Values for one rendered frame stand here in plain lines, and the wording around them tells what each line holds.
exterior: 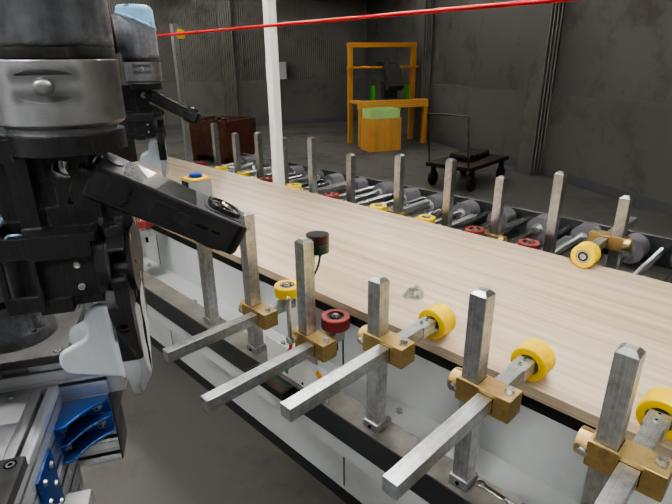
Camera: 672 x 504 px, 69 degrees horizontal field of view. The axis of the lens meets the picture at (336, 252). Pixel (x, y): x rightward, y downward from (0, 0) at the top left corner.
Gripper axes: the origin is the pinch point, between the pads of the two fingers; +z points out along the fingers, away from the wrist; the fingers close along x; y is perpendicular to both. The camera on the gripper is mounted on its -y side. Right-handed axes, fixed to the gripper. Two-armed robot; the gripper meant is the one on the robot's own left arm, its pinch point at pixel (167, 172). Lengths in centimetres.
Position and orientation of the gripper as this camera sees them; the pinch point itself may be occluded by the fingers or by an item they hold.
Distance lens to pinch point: 123.7
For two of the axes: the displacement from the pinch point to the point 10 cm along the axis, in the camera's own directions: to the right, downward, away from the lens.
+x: 2.8, 3.4, -8.9
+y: -9.6, 1.1, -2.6
